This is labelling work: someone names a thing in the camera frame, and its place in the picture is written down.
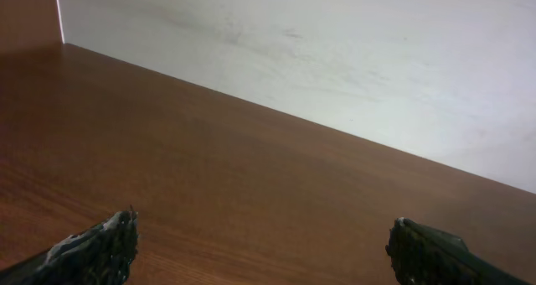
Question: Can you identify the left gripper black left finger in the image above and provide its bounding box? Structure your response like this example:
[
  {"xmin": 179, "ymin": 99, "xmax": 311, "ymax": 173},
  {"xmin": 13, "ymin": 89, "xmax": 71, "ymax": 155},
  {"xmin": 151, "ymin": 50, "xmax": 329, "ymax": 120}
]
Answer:
[{"xmin": 1, "ymin": 209, "xmax": 139, "ymax": 285}]

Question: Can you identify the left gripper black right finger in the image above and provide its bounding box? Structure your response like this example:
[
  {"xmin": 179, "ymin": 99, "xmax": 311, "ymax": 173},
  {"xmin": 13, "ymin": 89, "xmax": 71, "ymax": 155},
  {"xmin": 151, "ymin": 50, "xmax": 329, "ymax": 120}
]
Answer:
[{"xmin": 385, "ymin": 217, "xmax": 528, "ymax": 285}]

